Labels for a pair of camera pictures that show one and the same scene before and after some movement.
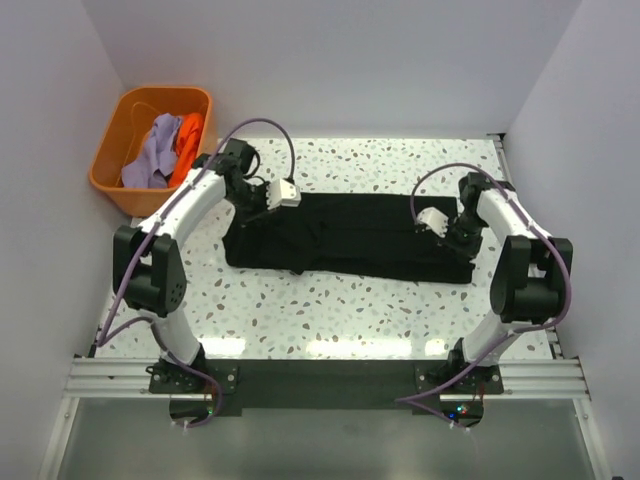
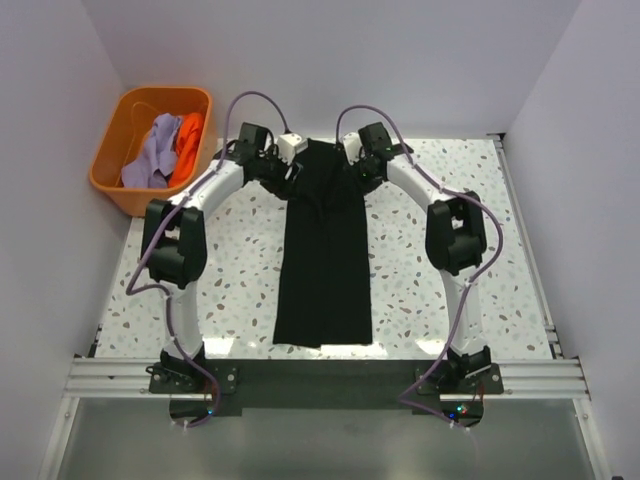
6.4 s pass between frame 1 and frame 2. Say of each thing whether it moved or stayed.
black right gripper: moved
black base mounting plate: stayed
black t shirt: moved
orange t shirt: stayed
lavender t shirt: stayed
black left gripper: moved
